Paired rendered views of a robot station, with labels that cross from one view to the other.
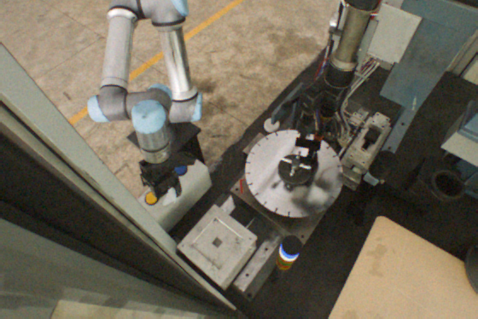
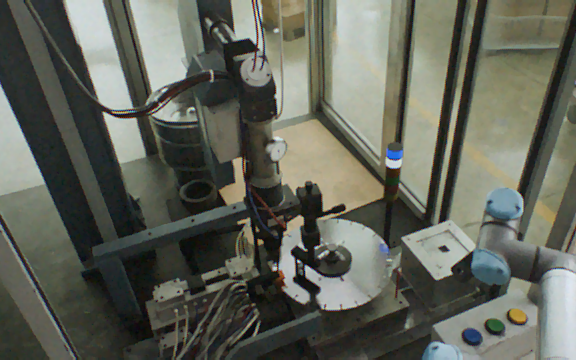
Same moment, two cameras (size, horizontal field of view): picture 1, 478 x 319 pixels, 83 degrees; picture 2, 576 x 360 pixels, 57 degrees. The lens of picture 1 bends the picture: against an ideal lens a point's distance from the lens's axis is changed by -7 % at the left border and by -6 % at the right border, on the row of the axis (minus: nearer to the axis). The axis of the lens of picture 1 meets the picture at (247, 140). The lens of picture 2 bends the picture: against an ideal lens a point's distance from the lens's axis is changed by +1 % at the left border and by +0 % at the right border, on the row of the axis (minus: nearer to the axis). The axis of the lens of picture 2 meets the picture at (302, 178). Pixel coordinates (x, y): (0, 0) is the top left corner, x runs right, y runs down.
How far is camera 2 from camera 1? 138 cm
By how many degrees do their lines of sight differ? 82
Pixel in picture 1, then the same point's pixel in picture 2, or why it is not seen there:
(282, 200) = (363, 239)
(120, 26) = (558, 340)
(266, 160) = (357, 281)
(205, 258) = (460, 241)
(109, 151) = not seen: outside the picture
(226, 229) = (430, 255)
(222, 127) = not seen: outside the picture
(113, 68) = (560, 284)
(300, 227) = not seen: hidden behind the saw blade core
